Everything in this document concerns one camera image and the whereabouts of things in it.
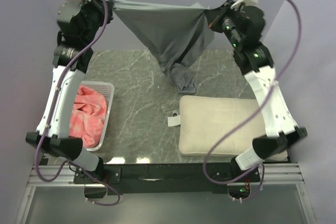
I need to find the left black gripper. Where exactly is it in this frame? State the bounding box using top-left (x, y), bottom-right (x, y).
top-left (75, 0), bottom-right (113, 46)

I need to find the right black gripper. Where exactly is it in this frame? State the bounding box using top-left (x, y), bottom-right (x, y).
top-left (204, 0), bottom-right (242, 49)

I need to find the grey pillowcase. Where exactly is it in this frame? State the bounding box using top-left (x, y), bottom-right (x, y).
top-left (109, 0), bottom-right (214, 94)

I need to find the beige pillow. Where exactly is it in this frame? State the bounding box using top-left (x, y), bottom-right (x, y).
top-left (178, 95), bottom-right (289, 162)

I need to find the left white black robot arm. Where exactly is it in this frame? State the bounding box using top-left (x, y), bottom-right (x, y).
top-left (26, 0), bottom-right (113, 183)

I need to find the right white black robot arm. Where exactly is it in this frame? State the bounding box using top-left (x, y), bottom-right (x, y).
top-left (207, 0), bottom-right (308, 182)

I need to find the white plastic basket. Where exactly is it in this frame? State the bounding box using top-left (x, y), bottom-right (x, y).
top-left (78, 81), bottom-right (116, 153)

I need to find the pink crumpled cloth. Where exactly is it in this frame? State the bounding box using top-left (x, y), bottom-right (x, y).
top-left (69, 85), bottom-right (107, 148)

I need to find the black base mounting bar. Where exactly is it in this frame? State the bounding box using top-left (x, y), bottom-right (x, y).
top-left (73, 162), bottom-right (264, 199)

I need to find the aluminium frame rail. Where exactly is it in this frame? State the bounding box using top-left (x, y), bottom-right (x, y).
top-left (27, 162), bottom-right (305, 187)

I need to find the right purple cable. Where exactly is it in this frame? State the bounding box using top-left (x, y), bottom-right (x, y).
top-left (203, 0), bottom-right (302, 206)

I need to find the purple cable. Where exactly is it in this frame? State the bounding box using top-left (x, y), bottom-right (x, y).
top-left (203, 0), bottom-right (302, 206)
top-left (34, 0), bottom-right (121, 206)

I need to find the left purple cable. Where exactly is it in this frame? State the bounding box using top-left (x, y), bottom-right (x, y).
top-left (34, 0), bottom-right (121, 206)

